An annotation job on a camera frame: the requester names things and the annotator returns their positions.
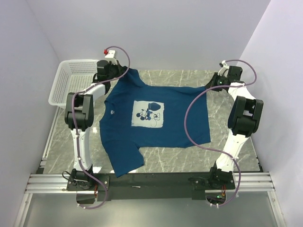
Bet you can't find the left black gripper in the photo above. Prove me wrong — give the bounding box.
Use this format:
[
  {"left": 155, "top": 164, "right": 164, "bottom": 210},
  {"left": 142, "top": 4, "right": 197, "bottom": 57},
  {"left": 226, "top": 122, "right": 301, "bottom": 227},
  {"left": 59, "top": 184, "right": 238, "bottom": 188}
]
[{"left": 107, "top": 60, "right": 125, "bottom": 81}]

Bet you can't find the white perforated plastic basket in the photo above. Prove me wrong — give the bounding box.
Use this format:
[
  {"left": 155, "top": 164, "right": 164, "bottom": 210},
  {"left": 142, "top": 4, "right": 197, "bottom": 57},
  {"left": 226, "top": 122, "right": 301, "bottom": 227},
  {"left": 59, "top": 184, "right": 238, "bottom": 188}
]
[{"left": 48, "top": 59, "right": 98, "bottom": 109}]

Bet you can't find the blue printed t-shirt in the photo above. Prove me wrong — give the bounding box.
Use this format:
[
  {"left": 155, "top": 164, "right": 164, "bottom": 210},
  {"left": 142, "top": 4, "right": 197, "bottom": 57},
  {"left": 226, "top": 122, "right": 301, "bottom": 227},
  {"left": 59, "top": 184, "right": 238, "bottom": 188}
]
[{"left": 99, "top": 69, "right": 211, "bottom": 177}]

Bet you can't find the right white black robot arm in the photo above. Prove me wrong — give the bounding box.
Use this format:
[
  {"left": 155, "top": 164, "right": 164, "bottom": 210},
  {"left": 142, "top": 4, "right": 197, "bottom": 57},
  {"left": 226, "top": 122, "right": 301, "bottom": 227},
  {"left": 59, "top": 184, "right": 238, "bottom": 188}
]
[{"left": 206, "top": 63, "right": 264, "bottom": 189}]

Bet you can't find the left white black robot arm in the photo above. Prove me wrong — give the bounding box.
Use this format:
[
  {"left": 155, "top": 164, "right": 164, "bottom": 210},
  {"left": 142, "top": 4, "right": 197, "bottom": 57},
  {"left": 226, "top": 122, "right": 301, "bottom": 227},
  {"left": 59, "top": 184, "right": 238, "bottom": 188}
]
[{"left": 64, "top": 60, "right": 129, "bottom": 190}]

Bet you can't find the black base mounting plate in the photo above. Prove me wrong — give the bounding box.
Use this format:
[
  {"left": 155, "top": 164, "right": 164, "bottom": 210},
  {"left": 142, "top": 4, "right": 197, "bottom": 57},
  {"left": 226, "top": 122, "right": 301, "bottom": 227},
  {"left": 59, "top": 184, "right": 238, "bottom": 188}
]
[{"left": 66, "top": 172, "right": 236, "bottom": 204}]

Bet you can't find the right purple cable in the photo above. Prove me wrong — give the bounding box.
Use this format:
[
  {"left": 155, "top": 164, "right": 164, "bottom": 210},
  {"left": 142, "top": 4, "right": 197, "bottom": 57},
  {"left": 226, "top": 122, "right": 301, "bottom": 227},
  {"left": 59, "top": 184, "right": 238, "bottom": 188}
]
[{"left": 184, "top": 59, "right": 258, "bottom": 209}]

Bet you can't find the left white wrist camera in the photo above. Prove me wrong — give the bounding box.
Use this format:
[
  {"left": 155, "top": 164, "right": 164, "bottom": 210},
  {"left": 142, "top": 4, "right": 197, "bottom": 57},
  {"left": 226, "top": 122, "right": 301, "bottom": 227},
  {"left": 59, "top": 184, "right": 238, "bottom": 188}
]
[{"left": 104, "top": 49, "right": 117, "bottom": 65}]

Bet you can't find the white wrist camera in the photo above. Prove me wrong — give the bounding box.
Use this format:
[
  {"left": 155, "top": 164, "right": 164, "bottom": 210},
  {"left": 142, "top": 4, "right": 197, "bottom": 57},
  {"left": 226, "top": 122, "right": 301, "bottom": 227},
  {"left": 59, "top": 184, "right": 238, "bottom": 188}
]
[
  {"left": 218, "top": 61, "right": 229, "bottom": 76},
  {"left": 104, "top": 49, "right": 117, "bottom": 65}
]

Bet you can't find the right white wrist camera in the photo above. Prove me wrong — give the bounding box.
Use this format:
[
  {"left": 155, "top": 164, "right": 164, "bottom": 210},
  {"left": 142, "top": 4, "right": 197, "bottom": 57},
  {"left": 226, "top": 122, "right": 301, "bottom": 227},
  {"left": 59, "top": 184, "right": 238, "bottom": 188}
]
[{"left": 218, "top": 61, "right": 229, "bottom": 76}]

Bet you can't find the aluminium extrusion rail frame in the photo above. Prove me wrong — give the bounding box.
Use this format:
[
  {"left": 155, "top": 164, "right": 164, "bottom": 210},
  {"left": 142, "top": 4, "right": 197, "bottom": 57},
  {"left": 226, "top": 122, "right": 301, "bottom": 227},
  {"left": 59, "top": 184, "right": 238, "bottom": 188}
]
[{"left": 25, "top": 93, "right": 275, "bottom": 195}]

